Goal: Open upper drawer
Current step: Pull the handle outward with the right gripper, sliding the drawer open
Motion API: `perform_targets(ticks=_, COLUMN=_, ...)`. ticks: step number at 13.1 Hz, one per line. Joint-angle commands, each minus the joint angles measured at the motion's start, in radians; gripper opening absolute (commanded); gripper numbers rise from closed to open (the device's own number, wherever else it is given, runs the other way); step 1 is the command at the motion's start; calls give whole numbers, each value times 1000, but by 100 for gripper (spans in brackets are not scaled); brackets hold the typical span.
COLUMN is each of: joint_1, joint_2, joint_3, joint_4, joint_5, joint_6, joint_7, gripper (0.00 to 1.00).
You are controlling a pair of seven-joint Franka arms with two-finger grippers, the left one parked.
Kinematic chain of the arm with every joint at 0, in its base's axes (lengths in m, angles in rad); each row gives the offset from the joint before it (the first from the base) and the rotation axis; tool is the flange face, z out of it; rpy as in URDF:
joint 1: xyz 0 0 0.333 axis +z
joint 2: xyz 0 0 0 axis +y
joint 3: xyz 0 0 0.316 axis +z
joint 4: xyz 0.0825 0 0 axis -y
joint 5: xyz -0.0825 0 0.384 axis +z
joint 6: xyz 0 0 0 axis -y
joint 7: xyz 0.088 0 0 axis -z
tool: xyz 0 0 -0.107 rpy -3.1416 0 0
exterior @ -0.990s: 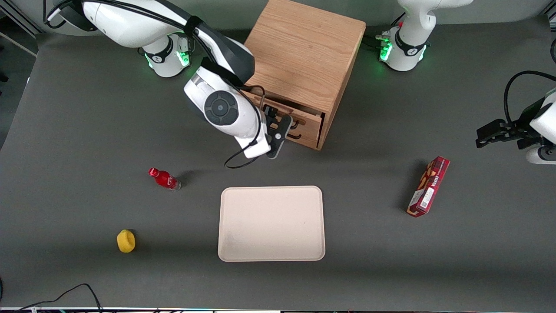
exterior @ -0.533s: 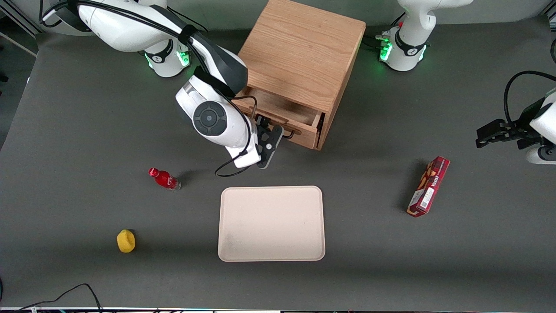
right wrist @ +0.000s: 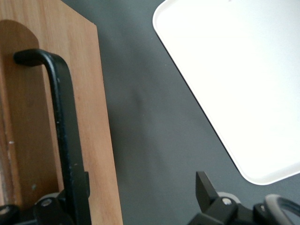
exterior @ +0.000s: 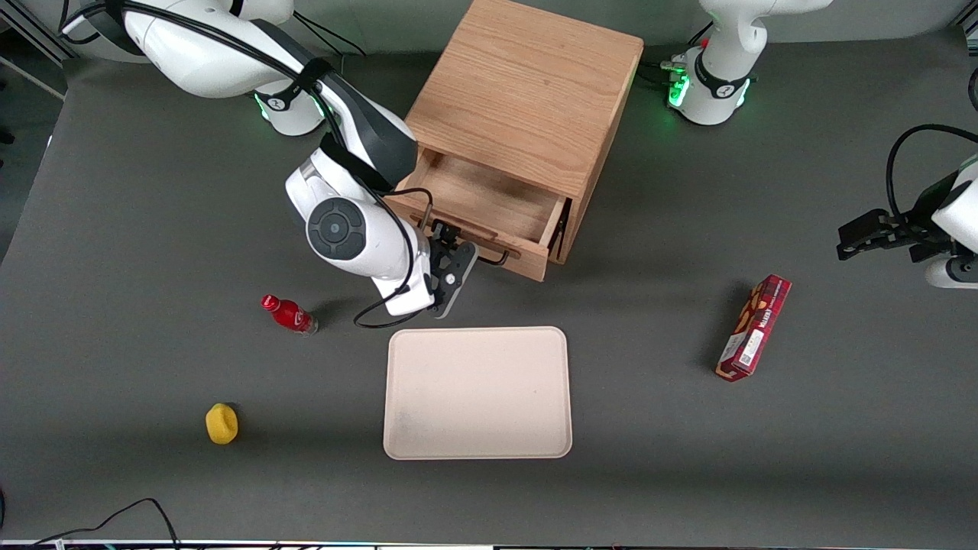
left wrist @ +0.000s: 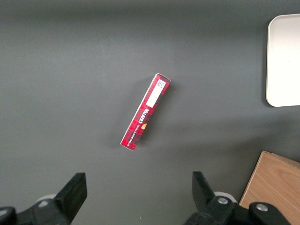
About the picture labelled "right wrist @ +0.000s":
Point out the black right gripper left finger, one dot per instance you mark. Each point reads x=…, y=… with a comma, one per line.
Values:
x=75, y=201

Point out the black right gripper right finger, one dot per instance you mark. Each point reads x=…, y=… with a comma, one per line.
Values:
x=208, y=197

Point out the wooden box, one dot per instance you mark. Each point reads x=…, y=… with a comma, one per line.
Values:
x=93, y=117

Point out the white rectangular tray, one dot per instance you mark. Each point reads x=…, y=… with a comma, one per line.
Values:
x=234, y=82

